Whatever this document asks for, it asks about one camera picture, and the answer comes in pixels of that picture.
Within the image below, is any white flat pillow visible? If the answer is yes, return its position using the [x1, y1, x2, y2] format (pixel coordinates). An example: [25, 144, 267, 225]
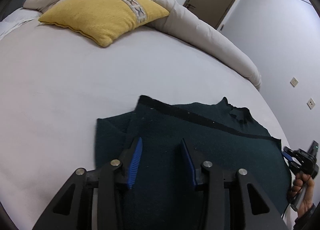
[0, 8, 42, 40]

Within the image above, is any beige rolled duvet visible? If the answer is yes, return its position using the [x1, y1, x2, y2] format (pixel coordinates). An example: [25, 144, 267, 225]
[23, 0, 262, 89]

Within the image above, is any beige wall socket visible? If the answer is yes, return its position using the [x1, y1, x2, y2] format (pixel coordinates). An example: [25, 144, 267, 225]
[290, 77, 299, 87]
[306, 98, 315, 110]

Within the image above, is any person's right hand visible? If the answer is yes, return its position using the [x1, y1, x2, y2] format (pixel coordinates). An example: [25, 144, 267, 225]
[291, 173, 315, 218]

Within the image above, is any white bed sheet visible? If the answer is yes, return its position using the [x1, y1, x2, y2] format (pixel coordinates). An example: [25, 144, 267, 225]
[1, 20, 288, 229]

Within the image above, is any dark green sweater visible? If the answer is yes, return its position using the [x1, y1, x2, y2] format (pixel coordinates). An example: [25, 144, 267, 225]
[95, 95, 291, 229]

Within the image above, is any yellow patterned cushion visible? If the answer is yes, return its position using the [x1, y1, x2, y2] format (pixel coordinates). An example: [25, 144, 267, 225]
[39, 0, 169, 47]

